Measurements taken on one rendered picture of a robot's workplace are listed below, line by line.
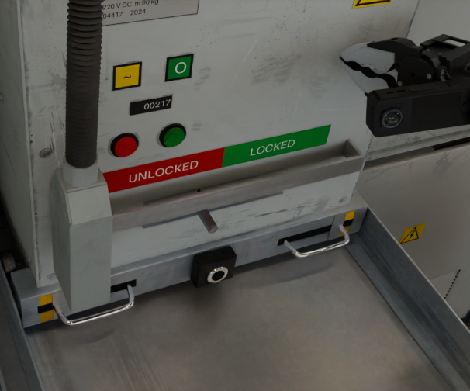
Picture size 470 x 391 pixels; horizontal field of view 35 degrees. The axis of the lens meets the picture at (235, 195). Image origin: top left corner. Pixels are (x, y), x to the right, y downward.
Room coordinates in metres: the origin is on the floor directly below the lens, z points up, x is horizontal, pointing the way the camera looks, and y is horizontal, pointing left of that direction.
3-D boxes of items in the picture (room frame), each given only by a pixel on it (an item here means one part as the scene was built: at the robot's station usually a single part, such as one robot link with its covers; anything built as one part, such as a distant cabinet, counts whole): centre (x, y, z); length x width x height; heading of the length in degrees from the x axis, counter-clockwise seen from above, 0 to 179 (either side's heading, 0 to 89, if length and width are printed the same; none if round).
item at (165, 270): (0.73, 0.03, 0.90); 0.54 x 0.05 x 0.06; 124
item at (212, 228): (0.69, 0.04, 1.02); 0.06 x 0.02 x 0.04; 34
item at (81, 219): (0.55, 0.16, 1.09); 0.08 x 0.05 x 0.17; 34
